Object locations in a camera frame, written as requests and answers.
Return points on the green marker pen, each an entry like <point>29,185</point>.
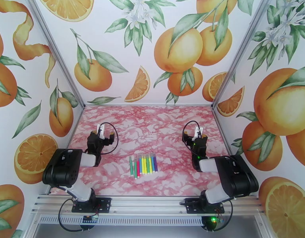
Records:
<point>135,170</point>
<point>131,166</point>
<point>148,165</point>

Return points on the red marker pen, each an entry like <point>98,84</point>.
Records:
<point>138,166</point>

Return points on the blue marker pen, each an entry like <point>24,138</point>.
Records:
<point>140,165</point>
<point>153,164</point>

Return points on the purple marker pen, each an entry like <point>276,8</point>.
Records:
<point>155,163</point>

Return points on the yellow marker pen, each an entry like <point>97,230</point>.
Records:
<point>143,165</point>
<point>150,165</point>

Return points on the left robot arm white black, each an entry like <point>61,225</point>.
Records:
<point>62,168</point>

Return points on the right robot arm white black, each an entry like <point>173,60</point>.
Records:
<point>234,175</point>

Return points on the small circuit board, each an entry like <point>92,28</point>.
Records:
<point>90,219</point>

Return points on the black round device with light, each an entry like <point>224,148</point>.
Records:
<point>209,225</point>

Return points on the grey metal tray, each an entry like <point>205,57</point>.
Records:
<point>147,232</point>

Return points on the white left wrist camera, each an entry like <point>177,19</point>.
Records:
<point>101,132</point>

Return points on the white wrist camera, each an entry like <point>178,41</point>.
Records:
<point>198,132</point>
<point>101,132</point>

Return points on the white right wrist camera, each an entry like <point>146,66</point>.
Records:
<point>198,132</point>

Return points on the aluminium mounting rail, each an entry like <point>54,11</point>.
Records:
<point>147,203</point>

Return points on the aluminium frame post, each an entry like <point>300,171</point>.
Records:
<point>55,49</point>
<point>242,49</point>

